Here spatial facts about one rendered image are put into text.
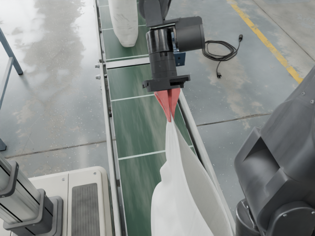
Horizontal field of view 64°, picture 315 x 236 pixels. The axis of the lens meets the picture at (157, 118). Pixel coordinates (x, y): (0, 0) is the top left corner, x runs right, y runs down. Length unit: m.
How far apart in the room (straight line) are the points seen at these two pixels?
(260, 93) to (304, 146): 2.10
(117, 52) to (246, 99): 1.10
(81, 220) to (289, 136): 1.18
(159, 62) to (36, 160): 1.47
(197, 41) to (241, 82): 1.81
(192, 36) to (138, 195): 0.82
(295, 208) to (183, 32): 0.42
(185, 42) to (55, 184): 1.09
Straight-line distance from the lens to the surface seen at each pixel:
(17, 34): 3.24
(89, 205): 1.33
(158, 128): 1.38
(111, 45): 2.03
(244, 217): 0.30
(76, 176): 1.43
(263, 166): 0.24
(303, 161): 0.21
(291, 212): 0.23
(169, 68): 0.55
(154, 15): 0.55
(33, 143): 2.00
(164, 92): 0.54
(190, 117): 1.39
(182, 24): 0.57
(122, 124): 1.42
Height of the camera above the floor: 1.47
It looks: 49 degrees down
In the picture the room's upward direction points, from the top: straight up
